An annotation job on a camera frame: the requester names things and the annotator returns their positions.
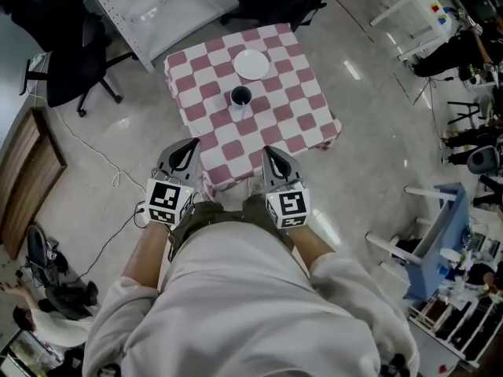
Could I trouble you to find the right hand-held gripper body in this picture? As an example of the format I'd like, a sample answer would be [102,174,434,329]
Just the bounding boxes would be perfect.
[264,175,310,231]

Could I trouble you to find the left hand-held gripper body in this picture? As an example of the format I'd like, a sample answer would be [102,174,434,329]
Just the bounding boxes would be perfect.
[145,162,197,228]

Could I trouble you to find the dark cup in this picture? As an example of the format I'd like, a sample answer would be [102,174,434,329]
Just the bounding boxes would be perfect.
[229,85,253,108]

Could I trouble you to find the person's left forearm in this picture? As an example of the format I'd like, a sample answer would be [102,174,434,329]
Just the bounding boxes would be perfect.
[120,221,173,291]

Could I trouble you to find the person's right forearm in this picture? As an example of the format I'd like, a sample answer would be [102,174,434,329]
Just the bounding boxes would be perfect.
[285,225,336,279]

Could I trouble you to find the person's olive trousers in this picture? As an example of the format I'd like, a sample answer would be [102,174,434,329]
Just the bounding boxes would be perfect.
[167,196,295,262]

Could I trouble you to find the pink checkered tablecloth table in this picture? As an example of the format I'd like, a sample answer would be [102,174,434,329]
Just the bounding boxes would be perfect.
[162,22,343,194]

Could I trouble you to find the white round plate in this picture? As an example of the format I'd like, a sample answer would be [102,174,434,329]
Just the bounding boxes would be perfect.
[233,49,271,82]

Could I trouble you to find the person's white sweatshirt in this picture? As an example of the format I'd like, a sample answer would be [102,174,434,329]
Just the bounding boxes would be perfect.
[81,221,420,377]

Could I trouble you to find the black equipment stand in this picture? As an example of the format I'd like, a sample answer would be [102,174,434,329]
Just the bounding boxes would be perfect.
[24,224,100,318]

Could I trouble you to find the white perforated metal desk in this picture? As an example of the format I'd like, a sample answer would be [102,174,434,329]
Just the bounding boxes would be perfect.
[77,0,241,74]

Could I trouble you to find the black office chair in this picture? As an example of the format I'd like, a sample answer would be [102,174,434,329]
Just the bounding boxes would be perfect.
[218,0,328,31]
[10,0,135,118]

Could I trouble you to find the brown wooden board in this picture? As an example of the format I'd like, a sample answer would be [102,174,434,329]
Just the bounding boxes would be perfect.
[0,106,68,261]

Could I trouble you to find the blue table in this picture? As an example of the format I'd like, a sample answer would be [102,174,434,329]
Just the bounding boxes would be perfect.
[365,181,469,302]

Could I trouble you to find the black stool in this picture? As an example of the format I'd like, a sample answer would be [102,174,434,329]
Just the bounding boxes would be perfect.
[446,99,493,126]

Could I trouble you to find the grey chair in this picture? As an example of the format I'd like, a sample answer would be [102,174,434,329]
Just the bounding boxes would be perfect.
[466,145,503,177]

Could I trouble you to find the white table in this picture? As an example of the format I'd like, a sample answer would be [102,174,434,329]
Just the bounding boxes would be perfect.
[369,0,453,62]

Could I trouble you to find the white shelf rack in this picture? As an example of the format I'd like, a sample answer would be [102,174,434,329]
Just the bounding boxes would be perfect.
[406,288,503,370]

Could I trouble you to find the black floor cable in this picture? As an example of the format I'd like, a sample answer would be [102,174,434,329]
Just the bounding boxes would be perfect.
[73,200,151,283]

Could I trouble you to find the white floor cable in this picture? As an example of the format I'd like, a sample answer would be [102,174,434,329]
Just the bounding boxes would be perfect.
[50,104,147,196]

